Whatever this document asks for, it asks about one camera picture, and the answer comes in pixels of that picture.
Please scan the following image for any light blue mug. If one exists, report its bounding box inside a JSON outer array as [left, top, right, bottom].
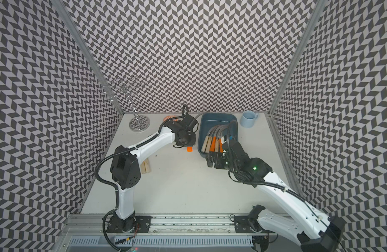
[[240, 111, 259, 129]]

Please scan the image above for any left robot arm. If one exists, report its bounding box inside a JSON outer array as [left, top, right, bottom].
[[94, 112, 198, 233]]

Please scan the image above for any dark blue storage tray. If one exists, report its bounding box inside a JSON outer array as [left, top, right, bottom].
[[197, 112, 237, 158]]

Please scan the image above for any orange handle sickle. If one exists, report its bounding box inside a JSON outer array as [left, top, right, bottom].
[[210, 125, 219, 152], [218, 125, 229, 153]]

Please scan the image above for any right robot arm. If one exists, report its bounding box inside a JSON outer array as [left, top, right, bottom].
[[202, 138, 345, 252]]

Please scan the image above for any chrome mug tree stand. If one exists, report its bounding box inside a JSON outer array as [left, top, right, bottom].
[[102, 76, 150, 132]]

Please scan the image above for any orange patterned small bowl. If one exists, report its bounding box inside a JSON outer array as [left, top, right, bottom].
[[163, 115, 176, 122]]

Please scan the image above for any blue blade wooden sickle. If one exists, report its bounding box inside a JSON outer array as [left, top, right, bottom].
[[144, 158, 151, 173]]

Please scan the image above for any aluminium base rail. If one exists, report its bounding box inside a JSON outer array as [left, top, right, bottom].
[[65, 213, 305, 235]]

